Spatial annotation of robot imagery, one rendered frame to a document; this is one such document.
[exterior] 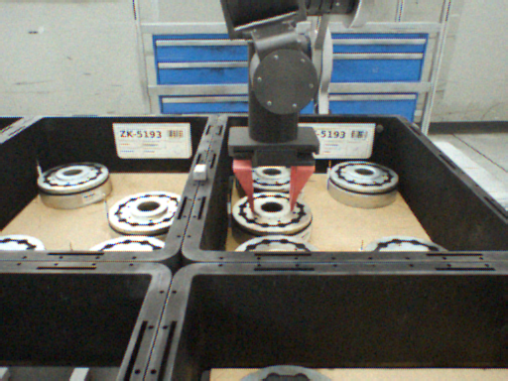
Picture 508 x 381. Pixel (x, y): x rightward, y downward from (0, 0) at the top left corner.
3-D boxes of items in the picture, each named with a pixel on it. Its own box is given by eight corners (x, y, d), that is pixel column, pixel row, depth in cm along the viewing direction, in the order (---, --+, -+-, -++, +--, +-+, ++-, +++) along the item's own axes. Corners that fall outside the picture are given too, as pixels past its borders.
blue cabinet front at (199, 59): (162, 134, 243) (152, 34, 217) (282, 131, 247) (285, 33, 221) (162, 135, 241) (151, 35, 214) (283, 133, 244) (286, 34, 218)
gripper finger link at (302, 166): (312, 222, 49) (317, 149, 45) (252, 223, 49) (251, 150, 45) (305, 196, 55) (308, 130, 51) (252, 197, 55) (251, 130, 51)
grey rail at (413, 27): (137, 32, 222) (136, 22, 220) (439, 30, 231) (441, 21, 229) (133, 34, 213) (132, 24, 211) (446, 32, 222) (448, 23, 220)
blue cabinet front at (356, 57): (296, 131, 247) (300, 33, 221) (411, 129, 251) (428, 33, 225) (296, 132, 245) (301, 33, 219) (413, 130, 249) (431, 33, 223)
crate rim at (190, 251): (219, 127, 68) (219, 113, 67) (400, 128, 68) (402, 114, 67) (180, 285, 32) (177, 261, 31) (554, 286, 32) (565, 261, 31)
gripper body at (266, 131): (319, 160, 46) (324, 93, 42) (228, 161, 45) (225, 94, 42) (312, 140, 51) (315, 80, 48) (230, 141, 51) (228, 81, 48)
